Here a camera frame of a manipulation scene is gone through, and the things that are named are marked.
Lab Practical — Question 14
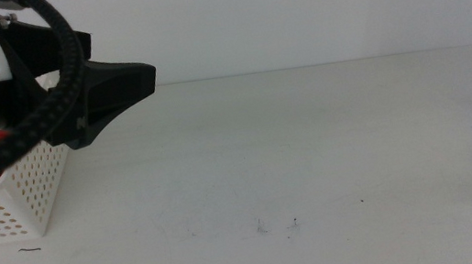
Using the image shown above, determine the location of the white perforated plastic basket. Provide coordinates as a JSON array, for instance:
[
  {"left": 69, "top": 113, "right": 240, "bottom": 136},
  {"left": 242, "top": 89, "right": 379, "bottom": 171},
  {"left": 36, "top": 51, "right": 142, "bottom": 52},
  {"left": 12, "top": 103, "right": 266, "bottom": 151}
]
[{"left": 0, "top": 71, "right": 83, "bottom": 244}]

